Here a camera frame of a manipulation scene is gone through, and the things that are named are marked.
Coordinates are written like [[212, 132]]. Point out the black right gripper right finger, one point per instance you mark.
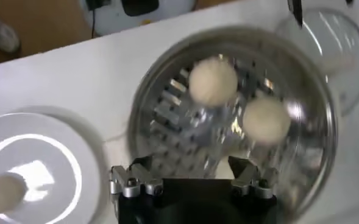
[[252, 179]]

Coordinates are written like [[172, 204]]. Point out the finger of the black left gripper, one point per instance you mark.
[[295, 10], [350, 2]]

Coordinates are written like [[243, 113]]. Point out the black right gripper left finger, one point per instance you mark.
[[136, 179]]

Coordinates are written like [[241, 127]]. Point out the round glass pot lid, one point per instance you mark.
[[334, 51]]

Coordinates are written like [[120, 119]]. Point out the white steamed baozi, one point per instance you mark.
[[2, 194], [212, 80], [266, 120]]

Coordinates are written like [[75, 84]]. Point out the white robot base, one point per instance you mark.
[[173, 9]]

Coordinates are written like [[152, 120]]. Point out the stainless steel steamer basket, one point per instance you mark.
[[182, 128]]

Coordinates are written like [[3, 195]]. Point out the white round plate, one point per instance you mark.
[[54, 146]]

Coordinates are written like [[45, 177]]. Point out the grey shoe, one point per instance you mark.
[[4, 36]]

